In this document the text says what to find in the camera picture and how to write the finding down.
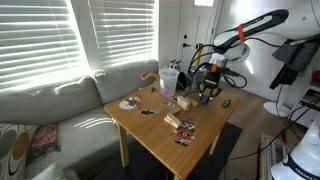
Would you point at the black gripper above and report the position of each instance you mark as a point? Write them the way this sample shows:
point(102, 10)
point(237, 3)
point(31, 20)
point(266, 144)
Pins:
point(211, 80)

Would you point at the green toy car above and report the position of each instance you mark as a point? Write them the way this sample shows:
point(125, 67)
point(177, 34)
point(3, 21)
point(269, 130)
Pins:
point(226, 103)

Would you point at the white round stand base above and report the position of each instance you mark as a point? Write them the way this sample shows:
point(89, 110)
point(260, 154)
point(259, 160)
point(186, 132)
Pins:
point(276, 109)

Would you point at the single wooden block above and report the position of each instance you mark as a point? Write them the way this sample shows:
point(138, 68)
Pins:
point(192, 101)

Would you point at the black round case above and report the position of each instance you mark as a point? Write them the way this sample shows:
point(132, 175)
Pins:
point(182, 81)

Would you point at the small picture cutout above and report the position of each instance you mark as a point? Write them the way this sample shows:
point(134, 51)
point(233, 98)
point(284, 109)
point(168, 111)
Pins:
point(168, 105)

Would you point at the translucent plastic cup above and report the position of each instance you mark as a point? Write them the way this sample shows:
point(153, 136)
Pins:
point(168, 83)

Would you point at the wooden block pair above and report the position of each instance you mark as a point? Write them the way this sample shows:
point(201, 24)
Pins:
point(172, 120)

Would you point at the dark rug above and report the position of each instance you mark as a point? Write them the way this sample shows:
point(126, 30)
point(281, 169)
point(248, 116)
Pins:
point(230, 140)

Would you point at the small black figure cutout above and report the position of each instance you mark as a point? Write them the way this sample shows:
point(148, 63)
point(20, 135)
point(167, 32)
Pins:
point(147, 112)

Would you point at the wooden table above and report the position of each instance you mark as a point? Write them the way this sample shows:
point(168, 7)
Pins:
point(156, 133)

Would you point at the white door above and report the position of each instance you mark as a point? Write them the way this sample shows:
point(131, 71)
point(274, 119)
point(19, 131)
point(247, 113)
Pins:
point(196, 23)

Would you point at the snowman cutout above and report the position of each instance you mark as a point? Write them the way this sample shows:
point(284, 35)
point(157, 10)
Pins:
point(130, 103)

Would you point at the black orange clamp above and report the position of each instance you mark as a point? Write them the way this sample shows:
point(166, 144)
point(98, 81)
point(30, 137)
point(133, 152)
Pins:
point(284, 136)

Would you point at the dark hanging jacket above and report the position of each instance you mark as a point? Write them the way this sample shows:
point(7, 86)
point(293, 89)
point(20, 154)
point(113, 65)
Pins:
point(293, 63)

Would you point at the white shelf unit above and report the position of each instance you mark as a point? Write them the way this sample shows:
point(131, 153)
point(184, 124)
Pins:
point(306, 110)

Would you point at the white window blind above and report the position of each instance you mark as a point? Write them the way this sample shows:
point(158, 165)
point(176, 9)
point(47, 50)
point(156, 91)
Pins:
point(36, 40)
point(123, 30)

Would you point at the grey fabric sofa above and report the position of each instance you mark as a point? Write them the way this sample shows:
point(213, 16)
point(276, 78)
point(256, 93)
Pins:
point(66, 100)

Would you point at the red floral cloth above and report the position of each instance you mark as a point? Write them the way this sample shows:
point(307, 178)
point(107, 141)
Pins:
point(43, 140)

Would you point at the oval pattern cushion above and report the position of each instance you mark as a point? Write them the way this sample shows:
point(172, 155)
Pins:
point(13, 150)

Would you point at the yellow post black cap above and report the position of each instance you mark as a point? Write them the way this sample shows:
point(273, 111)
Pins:
point(199, 53)

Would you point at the aluminium frame cart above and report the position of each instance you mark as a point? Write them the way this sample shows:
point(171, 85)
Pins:
point(273, 156)

